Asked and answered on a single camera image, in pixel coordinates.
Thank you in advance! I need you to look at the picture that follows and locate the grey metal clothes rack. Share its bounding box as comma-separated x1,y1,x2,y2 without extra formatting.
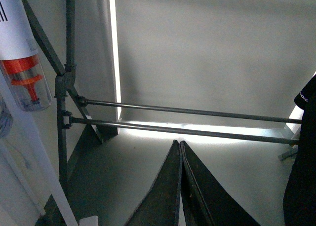
22,0,299,193

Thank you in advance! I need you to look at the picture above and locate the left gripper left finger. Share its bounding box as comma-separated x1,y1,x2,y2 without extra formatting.
125,140,183,226

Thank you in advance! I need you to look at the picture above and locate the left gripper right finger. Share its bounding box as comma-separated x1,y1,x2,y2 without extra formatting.
180,141,259,226

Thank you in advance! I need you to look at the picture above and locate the black printed t-shirt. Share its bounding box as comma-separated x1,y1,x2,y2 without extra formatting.
283,76,316,226

